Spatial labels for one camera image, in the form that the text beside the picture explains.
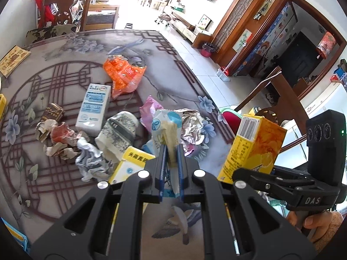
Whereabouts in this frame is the orange plastic bag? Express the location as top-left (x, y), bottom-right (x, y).
top-left (103, 55), bottom-right (147, 99)

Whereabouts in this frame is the colourful printed play mat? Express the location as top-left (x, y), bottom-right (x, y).
top-left (234, 2), bottom-right (298, 77)

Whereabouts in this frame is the floral chair cushion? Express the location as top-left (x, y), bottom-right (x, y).
top-left (26, 23), bottom-right (79, 45)

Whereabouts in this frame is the rolling stool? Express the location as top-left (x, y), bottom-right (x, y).
top-left (155, 13), bottom-right (172, 28)

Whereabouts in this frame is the small framed picture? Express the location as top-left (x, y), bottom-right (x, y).
top-left (199, 14), bottom-right (213, 30)

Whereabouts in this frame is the television cabinet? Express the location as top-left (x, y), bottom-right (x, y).
top-left (169, 6), bottom-right (212, 43)

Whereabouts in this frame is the red crumpled wrapper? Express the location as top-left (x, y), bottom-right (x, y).
top-left (44, 123), bottom-right (82, 159)

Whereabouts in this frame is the yellow framed card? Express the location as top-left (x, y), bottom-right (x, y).
top-left (0, 46), bottom-right (31, 78)

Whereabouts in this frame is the small red waste bin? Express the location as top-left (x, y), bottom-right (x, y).
top-left (201, 42), bottom-right (216, 58)

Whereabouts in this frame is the blue plastic object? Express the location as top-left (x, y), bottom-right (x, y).
top-left (2, 219), bottom-right (29, 253)

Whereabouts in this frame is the yellow juice box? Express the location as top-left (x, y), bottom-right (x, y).
top-left (217, 114), bottom-right (288, 185)

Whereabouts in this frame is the mop with white bucket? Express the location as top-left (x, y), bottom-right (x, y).
top-left (216, 48), bottom-right (245, 82)

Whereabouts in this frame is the carved wooden chair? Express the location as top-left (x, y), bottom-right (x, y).
top-left (234, 66), bottom-right (311, 155)

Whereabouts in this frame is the crumpled grey foil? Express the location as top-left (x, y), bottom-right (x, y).
top-left (75, 138), bottom-right (118, 182)

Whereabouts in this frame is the crushed brown carton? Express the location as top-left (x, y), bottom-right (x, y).
top-left (36, 103), bottom-right (64, 143)

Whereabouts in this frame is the red bag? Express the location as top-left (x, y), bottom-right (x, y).
top-left (35, 0), bottom-right (63, 29)

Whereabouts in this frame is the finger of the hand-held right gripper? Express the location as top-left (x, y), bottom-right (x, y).
top-left (232, 168), bottom-right (315, 201)
top-left (272, 165), bottom-right (310, 181)

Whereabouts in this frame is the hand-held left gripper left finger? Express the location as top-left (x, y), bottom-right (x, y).
top-left (30, 145), bottom-right (167, 260)

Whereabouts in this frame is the silver foil wrapper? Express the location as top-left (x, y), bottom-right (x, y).
top-left (180, 108), bottom-right (211, 158)

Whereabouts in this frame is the red lantern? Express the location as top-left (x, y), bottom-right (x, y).
top-left (316, 31), bottom-right (337, 59)

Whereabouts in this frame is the green red trash bin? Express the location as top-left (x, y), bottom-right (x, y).
top-left (218, 107), bottom-right (243, 141)

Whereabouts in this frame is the crushed printed paper cup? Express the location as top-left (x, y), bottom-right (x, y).
top-left (95, 111), bottom-right (140, 163)

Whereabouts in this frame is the white milk carton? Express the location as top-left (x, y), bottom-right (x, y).
top-left (75, 83), bottom-right (112, 137)

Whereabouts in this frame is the person's right hand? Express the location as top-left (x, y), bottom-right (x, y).
top-left (287, 211), bottom-right (330, 237)

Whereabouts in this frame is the yellow white medicine box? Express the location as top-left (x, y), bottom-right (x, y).
top-left (108, 146), bottom-right (157, 185)

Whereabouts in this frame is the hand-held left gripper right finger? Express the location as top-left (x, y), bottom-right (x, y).
top-left (176, 143), bottom-right (318, 260)

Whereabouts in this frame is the blue white snack wrapper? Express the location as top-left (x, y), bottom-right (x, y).
top-left (150, 109), bottom-right (184, 199)

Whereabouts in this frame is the pink wrapper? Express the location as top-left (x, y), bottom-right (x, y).
top-left (139, 96), bottom-right (165, 134)

